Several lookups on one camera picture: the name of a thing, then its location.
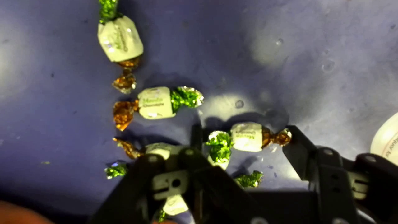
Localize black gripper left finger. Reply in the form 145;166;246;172
88;124;266;224

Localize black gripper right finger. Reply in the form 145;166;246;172
284;125;398;224

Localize translucent plastic cup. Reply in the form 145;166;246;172
369;111;398;167

